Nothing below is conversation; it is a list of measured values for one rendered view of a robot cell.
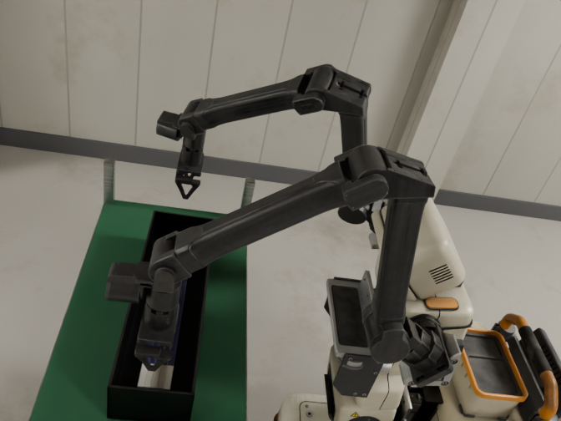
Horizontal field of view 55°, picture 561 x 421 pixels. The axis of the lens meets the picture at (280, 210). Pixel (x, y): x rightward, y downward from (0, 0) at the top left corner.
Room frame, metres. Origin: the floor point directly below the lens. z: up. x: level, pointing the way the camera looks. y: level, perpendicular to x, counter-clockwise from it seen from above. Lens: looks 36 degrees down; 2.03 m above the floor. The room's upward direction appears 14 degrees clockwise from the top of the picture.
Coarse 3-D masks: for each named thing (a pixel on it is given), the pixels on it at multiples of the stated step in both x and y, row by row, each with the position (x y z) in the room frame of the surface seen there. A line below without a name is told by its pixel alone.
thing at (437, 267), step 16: (384, 208) 1.07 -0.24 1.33; (432, 208) 1.03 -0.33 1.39; (384, 224) 1.03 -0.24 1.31; (432, 224) 0.96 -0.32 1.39; (432, 240) 0.92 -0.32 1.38; (448, 240) 0.93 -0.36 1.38; (416, 256) 0.90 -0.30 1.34; (432, 256) 0.89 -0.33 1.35; (448, 256) 0.90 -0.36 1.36; (416, 272) 0.89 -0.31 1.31; (432, 272) 0.90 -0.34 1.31; (448, 272) 0.90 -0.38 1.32; (464, 272) 0.93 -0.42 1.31; (416, 288) 0.89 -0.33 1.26; (432, 288) 0.90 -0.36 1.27; (448, 288) 0.91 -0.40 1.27
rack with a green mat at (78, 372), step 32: (96, 224) 1.19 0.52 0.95; (128, 224) 1.22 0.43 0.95; (96, 256) 1.06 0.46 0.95; (128, 256) 1.09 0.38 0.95; (224, 256) 1.18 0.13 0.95; (96, 288) 0.95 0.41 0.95; (224, 288) 1.06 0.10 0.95; (64, 320) 0.83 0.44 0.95; (96, 320) 0.85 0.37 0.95; (224, 320) 0.95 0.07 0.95; (64, 352) 0.74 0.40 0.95; (96, 352) 0.76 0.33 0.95; (224, 352) 0.85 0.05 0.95; (64, 384) 0.66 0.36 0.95; (96, 384) 0.68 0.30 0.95; (224, 384) 0.76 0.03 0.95; (32, 416) 0.58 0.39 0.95; (64, 416) 0.60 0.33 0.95; (96, 416) 0.61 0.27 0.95; (192, 416) 0.66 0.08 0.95; (224, 416) 0.68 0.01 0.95
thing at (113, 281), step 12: (120, 264) 0.68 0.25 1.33; (132, 264) 0.69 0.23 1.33; (144, 264) 0.70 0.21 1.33; (108, 276) 0.65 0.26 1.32; (120, 276) 0.66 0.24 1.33; (132, 276) 0.66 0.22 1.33; (144, 276) 0.67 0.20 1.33; (156, 276) 0.64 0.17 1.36; (168, 276) 0.65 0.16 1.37; (108, 288) 0.65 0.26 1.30; (120, 288) 0.65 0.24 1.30; (132, 288) 0.66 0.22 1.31; (156, 288) 0.65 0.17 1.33; (168, 288) 0.65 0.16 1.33; (108, 300) 0.65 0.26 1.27; (120, 300) 0.65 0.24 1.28; (132, 300) 0.65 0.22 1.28
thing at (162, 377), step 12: (180, 288) 0.98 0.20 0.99; (180, 300) 0.94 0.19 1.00; (180, 312) 0.90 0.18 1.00; (168, 348) 0.79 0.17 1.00; (156, 360) 0.75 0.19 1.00; (144, 372) 0.71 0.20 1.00; (156, 372) 0.72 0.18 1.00; (168, 372) 0.73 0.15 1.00; (144, 384) 0.68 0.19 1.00; (156, 384) 0.69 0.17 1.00; (168, 384) 0.70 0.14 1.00
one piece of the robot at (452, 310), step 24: (456, 288) 0.96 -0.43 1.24; (408, 312) 0.87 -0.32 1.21; (432, 312) 0.87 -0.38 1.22; (456, 312) 0.88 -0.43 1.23; (456, 336) 0.88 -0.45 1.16; (336, 360) 1.04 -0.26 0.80; (384, 384) 0.91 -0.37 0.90; (336, 408) 0.90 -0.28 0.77; (360, 408) 0.89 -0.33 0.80; (384, 408) 0.90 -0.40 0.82
